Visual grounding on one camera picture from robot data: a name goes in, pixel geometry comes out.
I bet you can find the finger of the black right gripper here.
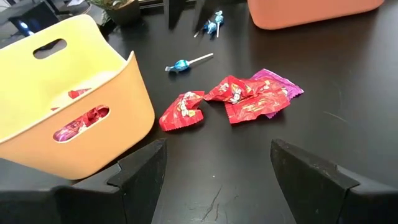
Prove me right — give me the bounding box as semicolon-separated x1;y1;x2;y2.
163;0;188;31
192;0;219;32

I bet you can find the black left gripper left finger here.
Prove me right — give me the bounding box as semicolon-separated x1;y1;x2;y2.
0;138;169;224

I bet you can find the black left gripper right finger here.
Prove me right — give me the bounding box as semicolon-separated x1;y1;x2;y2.
270;138;398;224

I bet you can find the blue lollipop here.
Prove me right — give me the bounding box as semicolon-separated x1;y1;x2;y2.
193;20;218;39
164;52;215;73
214;10;224;39

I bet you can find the red Skittles candy packet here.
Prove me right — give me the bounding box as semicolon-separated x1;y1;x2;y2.
203;75;259;105
67;88;93;100
224;80;291;125
52;105;111;143
159;90;206;132

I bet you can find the yellow plastic bin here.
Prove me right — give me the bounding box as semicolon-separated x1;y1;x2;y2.
0;14;156;181

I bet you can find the small potted succulent plant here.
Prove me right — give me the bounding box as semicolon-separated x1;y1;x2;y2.
88;0;142;27

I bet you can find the orange plastic bin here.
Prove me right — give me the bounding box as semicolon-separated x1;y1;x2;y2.
247;0;386;31

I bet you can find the black device with blue light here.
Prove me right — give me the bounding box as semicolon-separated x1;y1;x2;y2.
7;1;60;37

